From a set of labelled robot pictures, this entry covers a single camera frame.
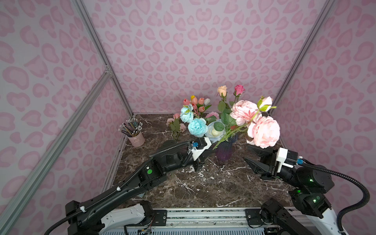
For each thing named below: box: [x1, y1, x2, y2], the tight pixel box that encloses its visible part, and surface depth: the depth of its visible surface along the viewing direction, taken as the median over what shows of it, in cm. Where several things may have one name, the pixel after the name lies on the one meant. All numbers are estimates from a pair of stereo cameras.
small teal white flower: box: [180, 103, 194, 123], surface depth 55 cm
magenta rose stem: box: [233, 84, 246, 104], surface depth 73 cm
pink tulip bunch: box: [182, 95, 212, 117], surface depth 85 cm
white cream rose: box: [205, 118, 226, 143], surface depth 56 cm
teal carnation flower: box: [187, 117, 209, 138], surface depth 56 cm
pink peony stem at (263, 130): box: [212, 96, 281, 151], surface depth 32 cm
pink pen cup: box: [117, 117, 145, 148], surface depth 95 cm
